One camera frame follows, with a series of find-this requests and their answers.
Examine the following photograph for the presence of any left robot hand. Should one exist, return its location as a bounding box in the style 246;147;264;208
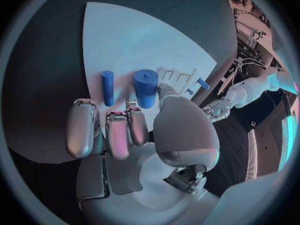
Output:
201;98;232;121

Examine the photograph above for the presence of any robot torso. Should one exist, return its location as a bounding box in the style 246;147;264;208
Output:
244;72;300;181

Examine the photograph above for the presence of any thin blue cylinder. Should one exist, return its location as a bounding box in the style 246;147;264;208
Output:
100;70;115;107

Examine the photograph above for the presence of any white task board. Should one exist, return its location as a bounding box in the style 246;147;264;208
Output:
81;1;218;147

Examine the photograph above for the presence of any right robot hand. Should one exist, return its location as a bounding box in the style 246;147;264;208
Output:
65;82;224;225

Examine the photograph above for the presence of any thick blue cylinder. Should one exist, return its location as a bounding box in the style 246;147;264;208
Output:
133;69;160;109

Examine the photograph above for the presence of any white cable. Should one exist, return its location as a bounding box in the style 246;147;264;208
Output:
234;57;269;83

